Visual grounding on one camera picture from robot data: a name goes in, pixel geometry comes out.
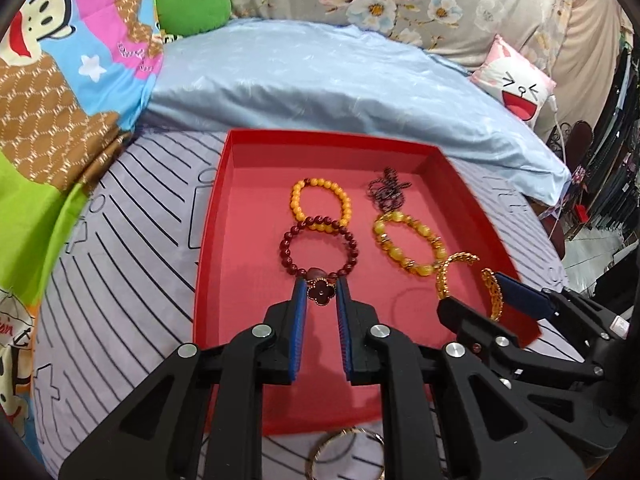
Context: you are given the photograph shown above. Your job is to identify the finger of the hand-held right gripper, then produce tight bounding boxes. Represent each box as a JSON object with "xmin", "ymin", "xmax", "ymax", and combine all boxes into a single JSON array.
[
  {"xmin": 436, "ymin": 297, "xmax": 603, "ymax": 381},
  {"xmin": 494, "ymin": 272, "xmax": 628, "ymax": 343}
]

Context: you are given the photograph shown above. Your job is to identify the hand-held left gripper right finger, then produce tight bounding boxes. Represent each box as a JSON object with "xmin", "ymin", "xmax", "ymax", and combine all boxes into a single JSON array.
[{"xmin": 335, "ymin": 276, "xmax": 587, "ymax": 480}]

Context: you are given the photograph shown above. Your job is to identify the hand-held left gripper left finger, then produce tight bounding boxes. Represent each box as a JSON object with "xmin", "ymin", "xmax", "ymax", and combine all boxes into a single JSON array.
[{"xmin": 59, "ymin": 277, "xmax": 308, "ymax": 480}]

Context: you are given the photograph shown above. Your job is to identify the gold leaf bangle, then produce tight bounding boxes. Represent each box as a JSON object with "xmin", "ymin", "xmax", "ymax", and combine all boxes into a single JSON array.
[{"xmin": 435, "ymin": 252, "xmax": 503, "ymax": 323}]

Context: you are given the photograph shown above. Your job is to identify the red clover charm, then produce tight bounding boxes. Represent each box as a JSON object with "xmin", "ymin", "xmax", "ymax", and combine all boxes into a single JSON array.
[{"xmin": 305, "ymin": 277, "xmax": 335, "ymax": 306}]

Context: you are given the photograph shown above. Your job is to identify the dark red bead bracelet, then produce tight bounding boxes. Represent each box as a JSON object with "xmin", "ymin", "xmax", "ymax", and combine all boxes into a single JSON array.
[{"xmin": 280, "ymin": 216, "xmax": 359, "ymax": 281}]

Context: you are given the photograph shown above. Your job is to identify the translucent yellow bead bracelet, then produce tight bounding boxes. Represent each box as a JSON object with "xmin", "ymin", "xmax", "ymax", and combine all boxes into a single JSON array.
[{"xmin": 372, "ymin": 211, "xmax": 447, "ymax": 278}]

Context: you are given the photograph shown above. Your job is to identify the red cardboard box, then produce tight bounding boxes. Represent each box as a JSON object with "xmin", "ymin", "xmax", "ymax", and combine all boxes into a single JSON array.
[{"xmin": 192, "ymin": 129, "xmax": 543, "ymax": 436}]

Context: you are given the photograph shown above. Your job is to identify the dark garnet chain bracelet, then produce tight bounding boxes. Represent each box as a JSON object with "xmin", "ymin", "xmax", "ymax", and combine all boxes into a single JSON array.
[{"xmin": 367, "ymin": 167, "xmax": 413, "ymax": 211}]

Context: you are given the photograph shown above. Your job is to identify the thin gold bangle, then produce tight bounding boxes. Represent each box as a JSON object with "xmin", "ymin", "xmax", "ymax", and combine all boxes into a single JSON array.
[{"xmin": 306, "ymin": 427, "xmax": 386, "ymax": 480}]

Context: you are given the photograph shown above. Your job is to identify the dark metal chair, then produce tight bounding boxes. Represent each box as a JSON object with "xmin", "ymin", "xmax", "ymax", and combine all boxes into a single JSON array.
[{"xmin": 550, "ymin": 120, "xmax": 596, "ymax": 181}]

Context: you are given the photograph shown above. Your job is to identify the grey striped bed sheet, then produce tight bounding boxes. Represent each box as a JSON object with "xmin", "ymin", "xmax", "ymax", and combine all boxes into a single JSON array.
[{"xmin": 32, "ymin": 127, "xmax": 568, "ymax": 480}]

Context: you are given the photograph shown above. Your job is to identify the pink cartoon face pillow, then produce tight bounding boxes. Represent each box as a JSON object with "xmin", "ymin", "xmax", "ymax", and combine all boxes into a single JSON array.
[{"xmin": 469, "ymin": 35, "xmax": 557, "ymax": 128}]

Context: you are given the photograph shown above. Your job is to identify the light blue quilt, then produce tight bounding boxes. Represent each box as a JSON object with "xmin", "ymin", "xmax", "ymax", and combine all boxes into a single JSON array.
[{"xmin": 145, "ymin": 19, "xmax": 573, "ymax": 206}]

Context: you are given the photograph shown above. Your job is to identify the beige cloth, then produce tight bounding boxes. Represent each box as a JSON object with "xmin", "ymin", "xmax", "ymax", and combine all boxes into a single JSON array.
[{"xmin": 547, "ymin": 0, "xmax": 636, "ymax": 128}]

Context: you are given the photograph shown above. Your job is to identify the colourful cartoon blanket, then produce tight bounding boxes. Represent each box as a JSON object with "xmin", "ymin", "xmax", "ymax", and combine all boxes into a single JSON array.
[{"xmin": 0, "ymin": 0, "xmax": 171, "ymax": 441}]

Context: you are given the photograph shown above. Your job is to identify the green cushion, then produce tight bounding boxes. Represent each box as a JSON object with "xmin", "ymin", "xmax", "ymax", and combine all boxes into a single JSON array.
[{"xmin": 155, "ymin": 0, "xmax": 233, "ymax": 38}]

